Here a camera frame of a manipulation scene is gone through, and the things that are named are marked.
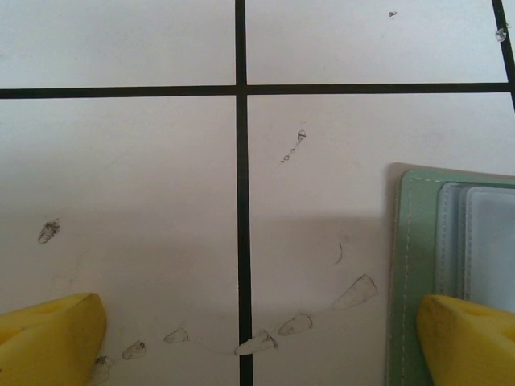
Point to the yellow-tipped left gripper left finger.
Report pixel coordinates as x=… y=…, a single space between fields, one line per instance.
x=48 y=346

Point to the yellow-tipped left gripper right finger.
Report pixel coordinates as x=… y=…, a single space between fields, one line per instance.
x=475 y=350

